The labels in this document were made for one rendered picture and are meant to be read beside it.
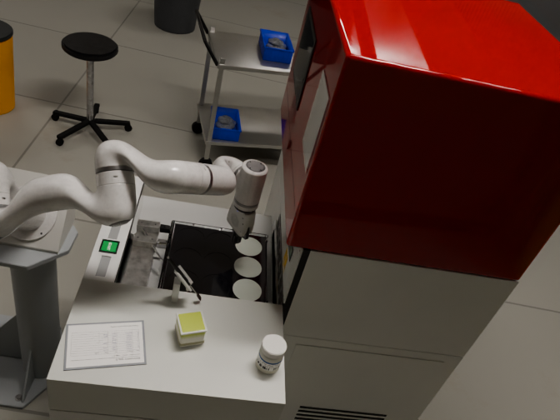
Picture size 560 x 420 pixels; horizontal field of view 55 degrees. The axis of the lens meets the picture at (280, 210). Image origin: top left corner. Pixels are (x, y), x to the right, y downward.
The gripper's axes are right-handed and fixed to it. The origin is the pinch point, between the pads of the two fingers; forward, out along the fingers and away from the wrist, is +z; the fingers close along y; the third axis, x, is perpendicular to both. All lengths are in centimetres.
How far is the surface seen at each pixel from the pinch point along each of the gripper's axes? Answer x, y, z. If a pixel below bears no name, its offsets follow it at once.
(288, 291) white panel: 0.1, 30.4, -4.7
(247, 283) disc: -1.4, 13.5, 9.2
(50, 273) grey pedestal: -52, -37, 35
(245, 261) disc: 3.5, 3.9, 9.3
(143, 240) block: -25.8, -18.1, 9.1
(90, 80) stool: 27, -215, 60
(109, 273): -44.0, -3.4, 3.9
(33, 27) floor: 39, -389, 105
